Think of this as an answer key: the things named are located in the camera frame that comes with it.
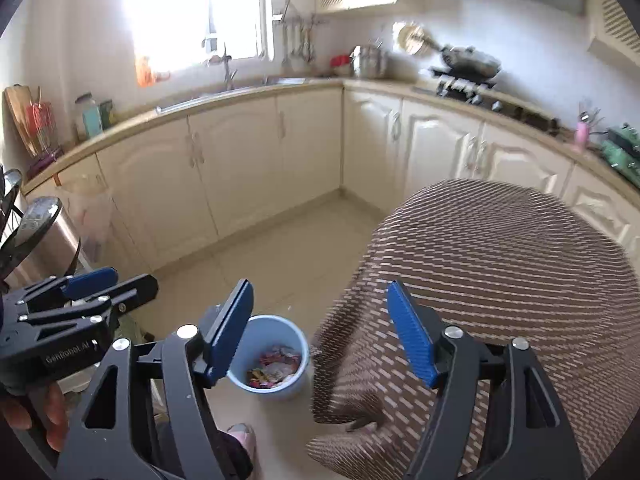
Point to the dark green box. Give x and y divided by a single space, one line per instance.
107 114

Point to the blue plastic trash bin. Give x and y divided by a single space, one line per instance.
262 330

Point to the cream round hanging plate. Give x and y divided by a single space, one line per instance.
412 37

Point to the chrome kitchen faucet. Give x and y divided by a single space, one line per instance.
227 67

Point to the brown dotted garment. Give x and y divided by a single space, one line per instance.
500 260

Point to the wall utensil rack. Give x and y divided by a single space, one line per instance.
300 35

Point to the wooden cutting board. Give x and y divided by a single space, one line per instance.
17 120

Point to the dark trouser leg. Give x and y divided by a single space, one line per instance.
227 457

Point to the sliding kitchen window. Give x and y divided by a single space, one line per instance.
200 10

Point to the orange bottle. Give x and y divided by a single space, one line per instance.
144 72

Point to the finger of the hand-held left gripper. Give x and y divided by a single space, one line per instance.
92 280
132 295

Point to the pink slipper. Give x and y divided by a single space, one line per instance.
245 437

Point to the cream base cabinets with counter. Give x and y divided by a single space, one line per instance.
240 160

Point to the yellow snack wrapper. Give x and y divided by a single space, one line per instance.
257 376

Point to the clear glass jar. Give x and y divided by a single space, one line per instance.
82 102

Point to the stainless steel pedal bin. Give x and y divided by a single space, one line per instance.
45 240

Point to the person's left hand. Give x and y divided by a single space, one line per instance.
35 410

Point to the red food container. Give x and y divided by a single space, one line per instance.
341 64

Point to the stainless steel stock pot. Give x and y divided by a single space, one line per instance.
370 62

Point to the teal box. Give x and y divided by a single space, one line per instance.
93 122

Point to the stainless steel sink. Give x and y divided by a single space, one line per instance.
225 95

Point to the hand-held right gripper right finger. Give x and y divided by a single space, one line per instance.
411 340

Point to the clear hanging plastic bag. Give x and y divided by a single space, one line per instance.
90 215

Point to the black gas stove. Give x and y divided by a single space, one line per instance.
480 97

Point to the pink utensil holder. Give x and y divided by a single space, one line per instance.
582 137

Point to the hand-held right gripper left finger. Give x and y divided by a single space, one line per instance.
231 332

